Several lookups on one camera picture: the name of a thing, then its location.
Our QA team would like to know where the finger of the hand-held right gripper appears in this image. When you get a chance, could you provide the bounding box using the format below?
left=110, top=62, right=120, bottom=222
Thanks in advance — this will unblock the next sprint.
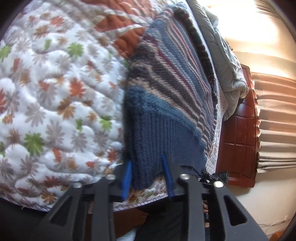
left=196, top=169, right=216, bottom=184

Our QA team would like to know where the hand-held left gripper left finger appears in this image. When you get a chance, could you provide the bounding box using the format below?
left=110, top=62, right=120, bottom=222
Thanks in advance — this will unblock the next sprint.
left=30, top=160, right=133, bottom=241

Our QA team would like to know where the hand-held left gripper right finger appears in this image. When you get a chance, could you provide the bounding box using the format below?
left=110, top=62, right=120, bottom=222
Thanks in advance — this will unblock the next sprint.
left=162, top=153, right=270, bottom=241

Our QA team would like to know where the blue striped knit sweater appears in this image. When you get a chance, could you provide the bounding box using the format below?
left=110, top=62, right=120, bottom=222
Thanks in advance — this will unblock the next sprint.
left=121, top=5, right=219, bottom=189

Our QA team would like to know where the wooden headboard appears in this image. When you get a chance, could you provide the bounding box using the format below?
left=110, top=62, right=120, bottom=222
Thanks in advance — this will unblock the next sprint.
left=215, top=65, right=260, bottom=188

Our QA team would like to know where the person's leg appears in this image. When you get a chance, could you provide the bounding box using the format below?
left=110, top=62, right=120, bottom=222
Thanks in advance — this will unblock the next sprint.
left=116, top=204, right=208, bottom=241

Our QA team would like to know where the beige pleated curtain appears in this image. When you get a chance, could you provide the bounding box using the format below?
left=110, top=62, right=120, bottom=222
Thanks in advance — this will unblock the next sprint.
left=251, top=72, right=296, bottom=173

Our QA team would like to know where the floral quilted blanket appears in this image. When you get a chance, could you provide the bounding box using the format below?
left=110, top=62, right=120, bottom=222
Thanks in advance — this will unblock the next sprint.
left=0, top=0, right=226, bottom=211

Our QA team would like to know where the grey pillow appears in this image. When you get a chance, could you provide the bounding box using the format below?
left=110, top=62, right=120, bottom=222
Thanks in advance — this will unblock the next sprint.
left=187, top=0, right=248, bottom=121

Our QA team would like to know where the white floor cable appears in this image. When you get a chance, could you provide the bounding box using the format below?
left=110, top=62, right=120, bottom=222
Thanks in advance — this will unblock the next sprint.
left=257, top=215, right=289, bottom=229

